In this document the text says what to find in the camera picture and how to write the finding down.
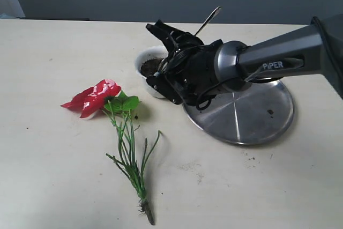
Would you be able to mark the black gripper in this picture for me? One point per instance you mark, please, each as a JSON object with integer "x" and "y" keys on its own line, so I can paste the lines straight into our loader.
{"x": 188, "y": 76}

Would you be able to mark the round stainless steel plate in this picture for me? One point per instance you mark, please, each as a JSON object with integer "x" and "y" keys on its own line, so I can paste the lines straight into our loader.
{"x": 259, "y": 115}

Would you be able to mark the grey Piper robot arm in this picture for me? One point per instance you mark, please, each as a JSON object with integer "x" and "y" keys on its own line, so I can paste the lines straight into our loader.
{"x": 312, "y": 49}

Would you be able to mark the artificial red anthurium plant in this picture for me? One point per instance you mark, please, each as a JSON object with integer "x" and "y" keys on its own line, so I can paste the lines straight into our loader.
{"x": 108, "y": 97}

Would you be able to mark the stainless steel spoon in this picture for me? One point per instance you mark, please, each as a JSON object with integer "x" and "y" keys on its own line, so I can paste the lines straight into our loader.
{"x": 213, "y": 14}

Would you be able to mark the white scalloped flower pot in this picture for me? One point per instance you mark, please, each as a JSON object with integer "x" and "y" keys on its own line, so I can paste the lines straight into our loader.
{"x": 151, "y": 53}

